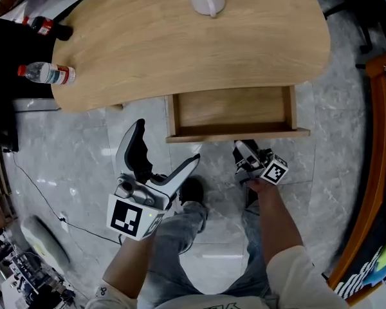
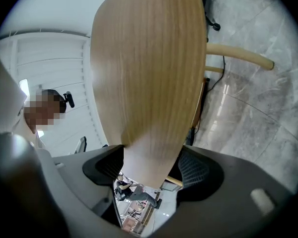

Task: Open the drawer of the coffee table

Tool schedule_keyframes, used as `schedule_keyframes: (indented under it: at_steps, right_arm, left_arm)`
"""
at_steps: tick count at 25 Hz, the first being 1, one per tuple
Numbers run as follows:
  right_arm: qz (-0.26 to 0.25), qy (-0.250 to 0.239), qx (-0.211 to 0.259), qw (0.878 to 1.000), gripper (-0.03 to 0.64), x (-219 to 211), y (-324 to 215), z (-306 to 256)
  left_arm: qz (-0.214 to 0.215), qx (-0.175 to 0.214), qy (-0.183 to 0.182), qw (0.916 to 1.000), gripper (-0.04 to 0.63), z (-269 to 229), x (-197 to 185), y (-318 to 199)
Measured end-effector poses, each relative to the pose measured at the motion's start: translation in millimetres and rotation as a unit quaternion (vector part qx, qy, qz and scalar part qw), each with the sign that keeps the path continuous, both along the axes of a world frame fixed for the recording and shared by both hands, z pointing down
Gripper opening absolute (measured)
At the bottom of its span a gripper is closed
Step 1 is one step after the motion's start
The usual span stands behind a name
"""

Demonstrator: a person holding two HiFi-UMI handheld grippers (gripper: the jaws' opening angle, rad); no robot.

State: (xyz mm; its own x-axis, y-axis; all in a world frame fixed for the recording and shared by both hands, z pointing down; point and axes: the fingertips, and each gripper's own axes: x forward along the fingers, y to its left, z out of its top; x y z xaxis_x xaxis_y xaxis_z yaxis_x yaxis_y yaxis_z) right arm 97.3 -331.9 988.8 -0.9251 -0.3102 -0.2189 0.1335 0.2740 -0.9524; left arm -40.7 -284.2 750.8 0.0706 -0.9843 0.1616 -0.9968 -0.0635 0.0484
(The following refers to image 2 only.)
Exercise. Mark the person's head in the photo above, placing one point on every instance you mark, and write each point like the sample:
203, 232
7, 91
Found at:
43, 110

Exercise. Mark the person's light grey shirt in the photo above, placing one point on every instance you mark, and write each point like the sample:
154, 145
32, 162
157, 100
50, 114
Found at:
15, 182

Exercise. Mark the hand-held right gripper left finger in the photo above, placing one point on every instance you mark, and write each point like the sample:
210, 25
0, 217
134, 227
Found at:
94, 167

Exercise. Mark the black head-mounted camera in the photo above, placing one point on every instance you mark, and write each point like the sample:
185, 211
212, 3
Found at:
69, 99

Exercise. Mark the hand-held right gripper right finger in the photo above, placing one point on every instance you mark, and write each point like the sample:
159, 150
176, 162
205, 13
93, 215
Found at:
226, 195

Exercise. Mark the black office chair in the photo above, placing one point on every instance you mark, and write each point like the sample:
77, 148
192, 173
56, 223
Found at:
212, 14

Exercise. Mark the wooden oval coffee table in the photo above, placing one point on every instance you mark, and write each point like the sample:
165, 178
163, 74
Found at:
238, 53

